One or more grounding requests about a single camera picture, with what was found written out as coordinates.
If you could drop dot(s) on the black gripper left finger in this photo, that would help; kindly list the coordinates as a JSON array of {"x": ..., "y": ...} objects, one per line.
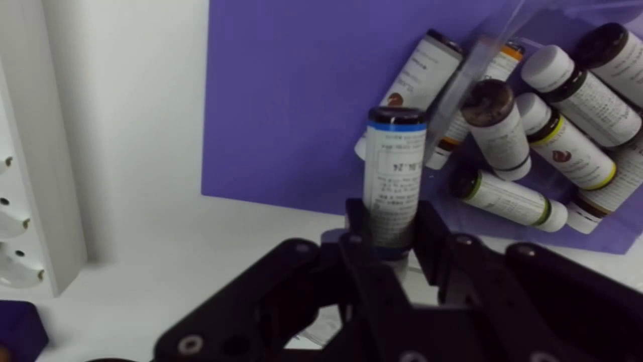
[{"x": 276, "y": 297}]

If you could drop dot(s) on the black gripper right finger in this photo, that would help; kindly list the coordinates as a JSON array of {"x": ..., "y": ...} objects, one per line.
[{"x": 523, "y": 304}]

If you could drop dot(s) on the white bottle blue band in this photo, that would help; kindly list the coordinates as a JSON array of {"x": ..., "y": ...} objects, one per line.
[{"x": 392, "y": 176}]

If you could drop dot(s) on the white bottle green band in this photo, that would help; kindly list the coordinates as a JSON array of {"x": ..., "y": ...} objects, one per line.
[{"x": 510, "y": 201}]

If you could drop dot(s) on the white bottle brown band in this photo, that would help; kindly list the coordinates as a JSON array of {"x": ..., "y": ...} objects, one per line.
[{"x": 590, "y": 207}]

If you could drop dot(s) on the white bottle yellow band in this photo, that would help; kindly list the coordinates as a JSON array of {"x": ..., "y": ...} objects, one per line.
[{"x": 564, "y": 146}]

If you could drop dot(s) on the white bottle dark brown cap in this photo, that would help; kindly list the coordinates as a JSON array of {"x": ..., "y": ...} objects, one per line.
[{"x": 494, "y": 124}]

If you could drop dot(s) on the white bottle brown label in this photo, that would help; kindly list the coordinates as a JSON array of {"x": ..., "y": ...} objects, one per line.
[{"x": 425, "y": 73}]

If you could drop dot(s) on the purple rectangular mat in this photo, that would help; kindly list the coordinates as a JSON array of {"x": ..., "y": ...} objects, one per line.
[{"x": 290, "y": 85}]

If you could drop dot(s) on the blue small box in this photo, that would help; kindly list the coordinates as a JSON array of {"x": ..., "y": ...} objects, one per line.
[{"x": 23, "y": 335}]

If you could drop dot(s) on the white bottle orange band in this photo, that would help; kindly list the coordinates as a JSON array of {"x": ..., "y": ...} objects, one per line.
[{"x": 447, "y": 126}]

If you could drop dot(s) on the white bottle black cap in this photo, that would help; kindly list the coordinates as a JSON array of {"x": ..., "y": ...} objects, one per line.
[{"x": 615, "y": 54}]

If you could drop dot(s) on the white power strip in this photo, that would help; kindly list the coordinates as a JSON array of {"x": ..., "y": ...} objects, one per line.
[{"x": 41, "y": 232}]

